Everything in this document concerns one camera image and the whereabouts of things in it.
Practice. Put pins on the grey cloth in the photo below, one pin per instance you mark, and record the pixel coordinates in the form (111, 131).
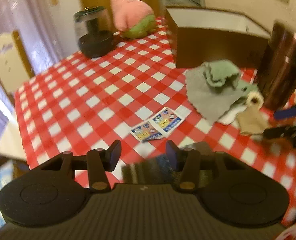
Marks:
(210, 97)

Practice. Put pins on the striped knit sock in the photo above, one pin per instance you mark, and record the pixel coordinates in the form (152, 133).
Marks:
(153, 170)

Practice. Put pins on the strip of printed sachets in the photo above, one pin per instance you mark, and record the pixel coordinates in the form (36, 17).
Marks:
(158, 125)

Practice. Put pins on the red white packet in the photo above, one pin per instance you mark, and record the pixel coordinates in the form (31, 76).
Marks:
(294, 232)

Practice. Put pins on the pale purple curtain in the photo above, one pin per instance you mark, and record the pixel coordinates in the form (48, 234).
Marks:
(25, 17)

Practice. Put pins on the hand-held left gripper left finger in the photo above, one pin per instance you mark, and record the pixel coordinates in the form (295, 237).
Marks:
(114, 155)

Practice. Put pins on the brown metal vacuum flask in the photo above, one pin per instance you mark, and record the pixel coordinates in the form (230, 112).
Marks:
(280, 67)

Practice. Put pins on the beige cloth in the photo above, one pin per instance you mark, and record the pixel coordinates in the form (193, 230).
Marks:
(253, 120)

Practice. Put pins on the brown box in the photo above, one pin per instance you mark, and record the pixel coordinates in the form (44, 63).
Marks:
(213, 45)

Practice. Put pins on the white beaded scrunchie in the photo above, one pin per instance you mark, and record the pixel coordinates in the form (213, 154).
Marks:
(255, 99)

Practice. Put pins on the pink starfish plush toy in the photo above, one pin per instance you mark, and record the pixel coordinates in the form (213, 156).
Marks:
(127, 12)

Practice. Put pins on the glass jar with black base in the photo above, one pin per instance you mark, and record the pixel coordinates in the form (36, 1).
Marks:
(95, 40)

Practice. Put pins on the cream wooden chair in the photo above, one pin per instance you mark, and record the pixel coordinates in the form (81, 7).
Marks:
(7, 55)

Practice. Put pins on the white sock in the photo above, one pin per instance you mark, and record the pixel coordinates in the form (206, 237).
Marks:
(231, 115)

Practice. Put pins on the red white checkered tablecloth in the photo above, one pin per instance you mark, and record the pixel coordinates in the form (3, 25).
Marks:
(100, 97)

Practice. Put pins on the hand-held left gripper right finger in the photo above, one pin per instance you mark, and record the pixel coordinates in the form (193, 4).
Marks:
(173, 155)

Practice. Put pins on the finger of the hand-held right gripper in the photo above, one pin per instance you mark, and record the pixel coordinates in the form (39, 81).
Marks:
(287, 113)
(278, 132)

